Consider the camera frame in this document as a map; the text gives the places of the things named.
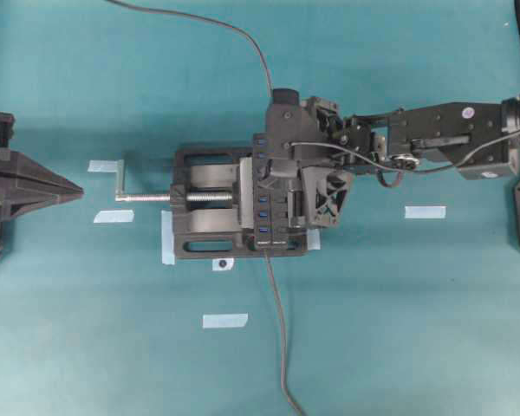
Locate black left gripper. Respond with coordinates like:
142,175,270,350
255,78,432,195
0,112,84,256

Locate blue tape strip bottom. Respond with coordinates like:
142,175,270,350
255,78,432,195
202,313,249,329

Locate grey hub power cable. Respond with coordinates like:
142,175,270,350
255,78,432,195
263,250,307,416

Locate black multi-port USB hub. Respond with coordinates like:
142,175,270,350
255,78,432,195
252,133,289,250

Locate silver vise lead screw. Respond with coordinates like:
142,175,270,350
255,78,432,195
114,159,233,204

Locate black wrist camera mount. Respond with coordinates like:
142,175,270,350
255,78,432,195
263,88,328,160

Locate black bench vise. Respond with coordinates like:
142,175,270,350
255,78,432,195
170,147,307,259

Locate black USB plug cable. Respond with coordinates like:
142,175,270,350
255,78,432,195
106,0,274,97

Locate blue tape under vise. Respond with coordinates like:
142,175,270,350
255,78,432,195
160,211,176,266
307,229,321,250

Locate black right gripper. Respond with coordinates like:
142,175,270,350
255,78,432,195
259,96,388,229

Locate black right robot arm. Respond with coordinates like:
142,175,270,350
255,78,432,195
253,89,520,242

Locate blue tape strip right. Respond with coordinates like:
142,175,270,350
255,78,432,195
404,205,447,219

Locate blue tape under vise right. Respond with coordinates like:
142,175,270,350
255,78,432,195
307,229,321,250

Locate blue tape under vise left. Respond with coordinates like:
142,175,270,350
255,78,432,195
160,211,176,266

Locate blue tape strip upper left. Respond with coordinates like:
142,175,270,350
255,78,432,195
88,159,125,173

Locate thin black camera cable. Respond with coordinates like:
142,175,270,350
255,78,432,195
283,129,520,188

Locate blue tape strip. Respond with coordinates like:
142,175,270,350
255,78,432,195
202,313,249,329
88,159,125,173
404,205,447,219
93,210,134,224

